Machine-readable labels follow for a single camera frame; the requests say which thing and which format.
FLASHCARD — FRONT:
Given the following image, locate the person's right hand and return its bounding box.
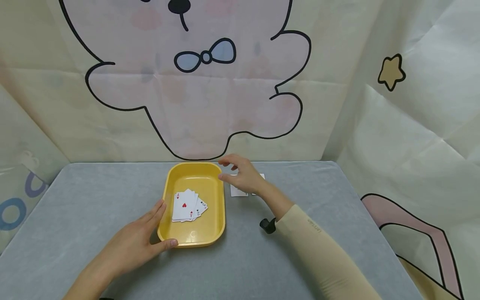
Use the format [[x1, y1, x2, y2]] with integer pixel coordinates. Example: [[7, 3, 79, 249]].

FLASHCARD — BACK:
[[217, 154, 269, 197]]

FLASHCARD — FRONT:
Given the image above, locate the person's left hand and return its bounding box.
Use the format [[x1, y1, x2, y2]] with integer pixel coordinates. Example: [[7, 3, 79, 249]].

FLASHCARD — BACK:
[[85, 199, 179, 279]]

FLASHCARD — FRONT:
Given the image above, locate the yellow plastic tray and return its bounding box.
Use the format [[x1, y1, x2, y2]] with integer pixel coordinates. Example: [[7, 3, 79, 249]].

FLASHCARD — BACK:
[[157, 162, 226, 249]]

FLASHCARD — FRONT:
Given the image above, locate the person's right forearm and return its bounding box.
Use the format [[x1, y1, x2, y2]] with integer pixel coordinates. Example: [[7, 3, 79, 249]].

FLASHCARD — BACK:
[[257, 182, 383, 300]]

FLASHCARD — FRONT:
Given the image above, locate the person's left forearm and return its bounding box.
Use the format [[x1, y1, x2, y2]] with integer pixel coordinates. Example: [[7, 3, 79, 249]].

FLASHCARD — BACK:
[[62, 264, 113, 300]]

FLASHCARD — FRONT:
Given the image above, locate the red heart playing card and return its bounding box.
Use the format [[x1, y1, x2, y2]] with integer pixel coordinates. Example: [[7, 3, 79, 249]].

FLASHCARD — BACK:
[[172, 191, 197, 223]]

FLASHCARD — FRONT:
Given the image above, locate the black wrist band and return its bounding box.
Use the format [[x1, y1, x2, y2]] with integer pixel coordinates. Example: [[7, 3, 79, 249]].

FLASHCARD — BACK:
[[259, 217, 278, 235]]

